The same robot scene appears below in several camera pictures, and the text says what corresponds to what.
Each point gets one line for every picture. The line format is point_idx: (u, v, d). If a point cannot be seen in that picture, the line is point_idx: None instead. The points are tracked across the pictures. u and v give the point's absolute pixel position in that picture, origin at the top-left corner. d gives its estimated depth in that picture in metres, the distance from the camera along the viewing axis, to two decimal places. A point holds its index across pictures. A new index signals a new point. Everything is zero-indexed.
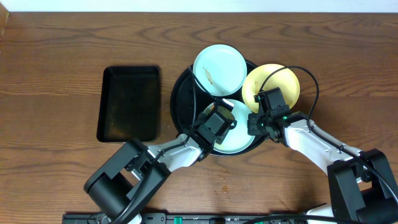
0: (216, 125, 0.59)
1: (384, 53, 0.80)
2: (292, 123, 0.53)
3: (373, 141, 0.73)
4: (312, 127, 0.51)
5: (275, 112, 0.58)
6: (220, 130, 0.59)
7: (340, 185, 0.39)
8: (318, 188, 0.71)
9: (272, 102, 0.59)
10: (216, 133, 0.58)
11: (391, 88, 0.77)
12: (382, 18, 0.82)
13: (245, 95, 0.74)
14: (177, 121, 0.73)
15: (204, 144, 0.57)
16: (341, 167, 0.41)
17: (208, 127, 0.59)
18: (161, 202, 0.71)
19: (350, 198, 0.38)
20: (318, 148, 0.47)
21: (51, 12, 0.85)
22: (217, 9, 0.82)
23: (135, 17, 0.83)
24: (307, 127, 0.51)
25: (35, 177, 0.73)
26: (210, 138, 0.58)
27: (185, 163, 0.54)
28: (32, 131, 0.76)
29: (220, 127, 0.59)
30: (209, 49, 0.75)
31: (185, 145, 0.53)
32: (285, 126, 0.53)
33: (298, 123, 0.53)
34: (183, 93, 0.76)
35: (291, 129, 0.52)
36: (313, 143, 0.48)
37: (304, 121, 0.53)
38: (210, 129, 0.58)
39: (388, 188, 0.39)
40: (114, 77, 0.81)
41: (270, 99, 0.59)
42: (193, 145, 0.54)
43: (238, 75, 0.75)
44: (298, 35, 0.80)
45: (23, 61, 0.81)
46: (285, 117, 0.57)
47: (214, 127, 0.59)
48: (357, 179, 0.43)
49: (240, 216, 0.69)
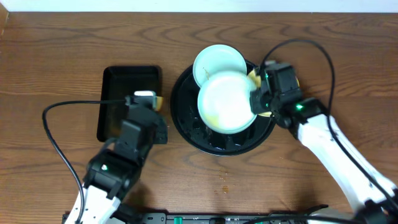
0: (133, 137, 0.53)
1: (385, 53, 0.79)
2: (309, 119, 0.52)
3: (372, 142, 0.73)
4: (335, 134, 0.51)
5: (288, 97, 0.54)
6: (138, 139, 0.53)
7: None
8: (318, 188, 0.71)
9: (282, 84, 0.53)
10: (135, 146, 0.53)
11: (391, 88, 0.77)
12: (382, 18, 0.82)
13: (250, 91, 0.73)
14: (177, 121, 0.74)
15: (119, 170, 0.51)
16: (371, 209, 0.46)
17: (104, 173, 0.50)
18: (161, 202, 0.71)
19: None
20: (346, 166, 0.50)
21: (51, 12, 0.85)
22: (217, 9, 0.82)
23: (135, 17, 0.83)
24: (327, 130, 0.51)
25: (35, 177, 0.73)
26: (129, 159, 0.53)
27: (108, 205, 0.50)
28: (32, 132, 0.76)
29: (138, 138, 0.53)
30: (209, 49, 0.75)
31: (85, 207, 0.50)
32: (302, 122, 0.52)
33: (317, 119, 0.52)
34: (183, 93, 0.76)
35: (308, 126, 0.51)
36: (339, 160, 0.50)
37: (323, 117, 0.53)
38: (127, 144, 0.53)
39: None
40: (114, 77, 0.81)
41: (280, 80, 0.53)
42: (96, 188, 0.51)
43: None
44: (298, 35, 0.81)
45: (23, 61, 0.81)
46: (299, 106, 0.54)
47: (130, 141, 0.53)
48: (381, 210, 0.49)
49: (240, 216, 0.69)
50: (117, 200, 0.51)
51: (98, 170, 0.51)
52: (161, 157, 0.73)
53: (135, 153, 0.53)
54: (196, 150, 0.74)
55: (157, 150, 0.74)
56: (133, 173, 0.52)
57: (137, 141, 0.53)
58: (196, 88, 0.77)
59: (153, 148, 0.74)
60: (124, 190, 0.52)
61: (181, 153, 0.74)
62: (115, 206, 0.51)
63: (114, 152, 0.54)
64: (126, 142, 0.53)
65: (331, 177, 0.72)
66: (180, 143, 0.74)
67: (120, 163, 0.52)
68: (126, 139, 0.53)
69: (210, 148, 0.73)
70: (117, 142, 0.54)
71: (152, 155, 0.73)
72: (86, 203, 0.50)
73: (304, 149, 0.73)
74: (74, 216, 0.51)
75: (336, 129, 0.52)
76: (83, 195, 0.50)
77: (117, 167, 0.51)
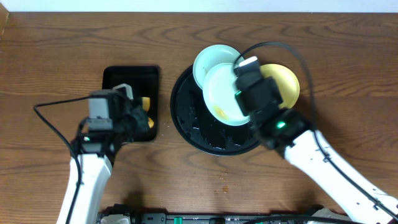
0: (103, 109, 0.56)
1: (385, 53, 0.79)
2: (295, 141, 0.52)
3: (372, 142, 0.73)
4: (328, 156, 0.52)
5: (265, 111, 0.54)
6: (109, 111, 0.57)
7: None
8: (318, 188, 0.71)
9: (257, 100, 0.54)
10: (107, 117, 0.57)
11: (392, 88, 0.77)
12: (382, 17, 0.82)
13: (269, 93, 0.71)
14: (177, 121, 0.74)
15: (99, 140, 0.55)
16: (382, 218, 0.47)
17: (90, 144, 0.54)
18: (161, 202, 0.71)
19: None
20: (346, 189, 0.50)
21: (51, 11, 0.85)
22: (217, 9, 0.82)
23: (135, 17, 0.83)
24: (319, 150, 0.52)
25: (35, 177, 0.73)
26: (107, 130, 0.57)
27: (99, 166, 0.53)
28: (31, 132, 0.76)
29: (111, 107, 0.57)
30: (209, 49, 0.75)
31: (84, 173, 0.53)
32: (289, 145, 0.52)
33: (307, 139, 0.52)
34: (183, 93, 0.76)
35: (295, 147, 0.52)
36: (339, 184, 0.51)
37: (310, 136, 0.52)
38: (101, 119, 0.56)
39: None
40: (114, 77, 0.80)
41: (254, 97, 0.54)
42: (88, 155, 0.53)
43: None
44: (298, 35, 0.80)
45: (23, 61, 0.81)
46: (280, 123, 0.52)
47: (103, 114, 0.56)
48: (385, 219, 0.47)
49: (240, 216, 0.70)
50: (107, 162, 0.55)
51: (81, 142, 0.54)
52: (161, 157, 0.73)
53: (110, 124, 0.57)
54: (196, 150, 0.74)
55: (158, 150, 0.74)
56: (112, 140, 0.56)
57: (109, 113, 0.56)
58: (196, 87, 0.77)
59: (153, 148, 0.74)
60: (109, 155, 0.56)
61: (181, 153, 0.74)
62: (109, 167, 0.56)
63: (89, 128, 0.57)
64: (99, 117, 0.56)
65: None
66: (180, 143, 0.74)
67: (99, 135, 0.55)
68: (98, 113, 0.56)
69: (210, 148, 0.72)
70: (91, 119, 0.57)
71: (153, 155, 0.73)
72: (83, 167, 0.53)
73: None
74: (72, 188, 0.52)
75: (323, 144, 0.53)
76: (78, 162, 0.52)
77: (99, 136, 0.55)
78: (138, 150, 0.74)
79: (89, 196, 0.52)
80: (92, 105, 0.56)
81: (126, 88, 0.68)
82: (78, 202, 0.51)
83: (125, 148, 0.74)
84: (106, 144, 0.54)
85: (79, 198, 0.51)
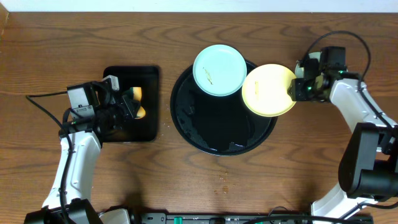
0: (83, 98, 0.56)
1: (385, 53, 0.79)
2: (344, 79, 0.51)
3: None
4: (379, 113, 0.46)
5: (338, 66, 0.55)
6: (88, 97, 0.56)
7: (368, 183, 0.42)
8: (318, 187, 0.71)
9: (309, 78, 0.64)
10: (88, 104, 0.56)
11: (392, 88, 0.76)
12: (383, 18, 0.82)
13: (245, 94, 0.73)
14: (177, 121, 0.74)
15: (86, 121, 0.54)
16: (369, 185, 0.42)
17: (78, 126, 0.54)
18: (161, 202, 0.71)
19: (364, 188, 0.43)
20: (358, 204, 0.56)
21: (50, 11, 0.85)
22: (217, 9, 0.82)
23: (135, 17, 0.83)
24: (356, 86, 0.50)
25: (35, 177, 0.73)
26: (91, 115, 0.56)
27: (85, 137, 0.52)
28: (31, 131, 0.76)
29: (90, 93, 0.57)
30: (208, 50, 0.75)
31: (74, 142, 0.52)
32: (336, 81, 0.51)
33: (342, 93, 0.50)
34: (183, 93, 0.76)
35: (342, 83, 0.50)
36: None
37: (342, 83, 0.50)
38: (82, 106, 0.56)
39: (377, 190, 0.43)
40: None
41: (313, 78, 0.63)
42: (78, 132, 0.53)
43: (237, 74, 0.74)
44: (298, 35, 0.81)
45: (23, 61, 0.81)
46: (309, 87, 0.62)
47: (83, 101, 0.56)
48: (379, 180, 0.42)
49: (240, 216, 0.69)
50: (95, 137, 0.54)
51: (68, 126, 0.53)
52: (161, 157, 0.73)
53: (92, 109, 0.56)
54: (196, 150, 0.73)
55: (157, 150, 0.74)
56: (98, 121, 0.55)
57: (88, 99, 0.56)
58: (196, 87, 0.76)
59: (153, 148, 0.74)
60: (96, 135, 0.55)
61: (181, 153, 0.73)
62: (97, 142, 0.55)
63: (73, 117, 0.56)
64: (80, 105, 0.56)
65: (332, 177, 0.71)
66: (179, 143, 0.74)
67: (83, 119, 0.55)
68: (78, 102, 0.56)
69: (209, 148, 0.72)
70: (73, 109, 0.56)
71: (153, 155, 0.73)
72: (75, 140, 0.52)
73: (304, 148, 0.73)
74: (63, 157, 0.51)
75: (364, 84, 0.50)
76: (69, 137, 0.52)
77: (84, 119, 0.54)
78: (138, 150, 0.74)
79: (79, 163, 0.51)
80: (73, 96, 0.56)
81: (111, 78, 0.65)
82: (71, 165, 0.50)
83: (125, 148, 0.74)
84: (91, 123, 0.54)
85: (72, 162, 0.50)
